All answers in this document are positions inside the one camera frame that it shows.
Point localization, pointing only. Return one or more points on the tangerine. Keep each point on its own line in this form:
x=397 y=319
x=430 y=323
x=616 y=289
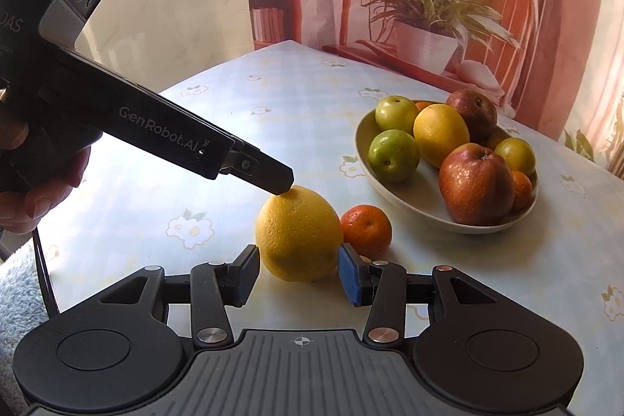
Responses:
x=424 y=105
x=368 y=228
x=522 y=191

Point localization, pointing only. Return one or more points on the large green apple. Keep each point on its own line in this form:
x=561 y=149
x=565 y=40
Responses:
x=394 y=155

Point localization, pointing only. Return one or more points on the yellow-green apple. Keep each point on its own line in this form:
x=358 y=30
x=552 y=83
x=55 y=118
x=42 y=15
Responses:
x=516 y=155

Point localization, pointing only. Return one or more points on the cream plate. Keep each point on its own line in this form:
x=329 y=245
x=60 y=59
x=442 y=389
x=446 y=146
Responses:
x=420 y=188

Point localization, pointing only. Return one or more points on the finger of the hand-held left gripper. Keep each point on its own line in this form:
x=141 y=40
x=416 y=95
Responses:
x=268 y=175

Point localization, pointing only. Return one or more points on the person's left hand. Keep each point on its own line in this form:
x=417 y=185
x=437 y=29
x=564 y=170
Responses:
x=48 y=201

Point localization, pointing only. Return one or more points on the small green apple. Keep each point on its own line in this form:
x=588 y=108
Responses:
x=397 y=114

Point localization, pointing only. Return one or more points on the dark russet red apple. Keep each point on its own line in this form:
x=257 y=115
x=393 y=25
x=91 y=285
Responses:
x=473 y=111

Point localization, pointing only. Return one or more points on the shiny red apple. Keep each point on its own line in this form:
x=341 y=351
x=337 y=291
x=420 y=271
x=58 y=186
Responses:
x=475 y=187

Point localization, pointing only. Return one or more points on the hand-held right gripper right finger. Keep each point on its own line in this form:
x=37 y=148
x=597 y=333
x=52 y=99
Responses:
x=348 y=274

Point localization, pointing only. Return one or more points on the grey fluffy towel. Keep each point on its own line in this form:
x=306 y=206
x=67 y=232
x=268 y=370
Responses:
x=19 y=294

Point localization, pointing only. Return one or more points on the yellow lemon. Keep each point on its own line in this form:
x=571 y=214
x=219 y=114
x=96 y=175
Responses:
x=441 y=133
x=297 y=235

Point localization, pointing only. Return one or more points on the floral tablecloth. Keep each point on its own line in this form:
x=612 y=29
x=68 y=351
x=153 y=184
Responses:
x=292 y=104

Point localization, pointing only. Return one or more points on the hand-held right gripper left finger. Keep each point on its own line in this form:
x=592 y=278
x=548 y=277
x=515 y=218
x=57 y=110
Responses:
x=246 y=270

